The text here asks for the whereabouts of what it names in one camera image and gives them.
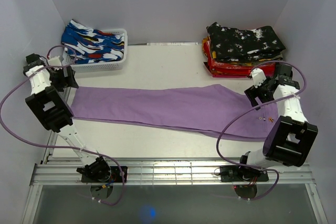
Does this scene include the purple trousers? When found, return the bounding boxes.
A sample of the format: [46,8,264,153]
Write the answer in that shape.
[71,84,278,142]

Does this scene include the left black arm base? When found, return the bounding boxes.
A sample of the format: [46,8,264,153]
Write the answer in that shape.
[76,166,122,183]

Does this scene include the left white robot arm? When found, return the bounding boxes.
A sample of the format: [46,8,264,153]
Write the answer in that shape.
[23,54,111,182]

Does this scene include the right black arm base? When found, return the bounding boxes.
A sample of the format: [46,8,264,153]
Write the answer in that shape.
[214,165,269,182]

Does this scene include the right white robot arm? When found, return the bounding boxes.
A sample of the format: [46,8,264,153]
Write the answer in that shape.
[237,63,318,180]

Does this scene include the blue patterned trousers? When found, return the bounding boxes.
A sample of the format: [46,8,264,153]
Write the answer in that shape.
[61,20,126,65]

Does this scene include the red folded trousers stack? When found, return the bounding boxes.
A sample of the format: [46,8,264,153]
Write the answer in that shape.
[202,37,283,78]

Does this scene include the black white patterned folded trousers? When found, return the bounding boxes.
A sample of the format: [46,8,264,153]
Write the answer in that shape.
[206,22,286,64]

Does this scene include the white plastic basket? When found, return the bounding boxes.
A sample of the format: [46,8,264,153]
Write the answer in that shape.
[61,21,128,72]

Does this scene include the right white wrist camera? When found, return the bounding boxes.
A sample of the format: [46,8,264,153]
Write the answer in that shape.
[250,68,266,88]

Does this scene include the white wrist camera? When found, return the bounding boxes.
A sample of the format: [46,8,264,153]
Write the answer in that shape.
[47,56,62,68]
[250,68,266,88]

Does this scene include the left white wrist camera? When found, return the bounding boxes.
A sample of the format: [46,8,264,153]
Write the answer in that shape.
[47,56,62,68]

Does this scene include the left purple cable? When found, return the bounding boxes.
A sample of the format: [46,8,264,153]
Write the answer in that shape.
[0,45,127,207]

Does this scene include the purple cable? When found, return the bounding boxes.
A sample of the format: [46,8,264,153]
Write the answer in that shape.
[215,60,308,201]
[0,45,127,207]

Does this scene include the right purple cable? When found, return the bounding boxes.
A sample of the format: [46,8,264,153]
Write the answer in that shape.
[215,60,308,201]

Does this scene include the aluminium rail frame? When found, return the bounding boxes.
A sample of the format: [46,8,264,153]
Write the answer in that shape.
[20,140,329,224]

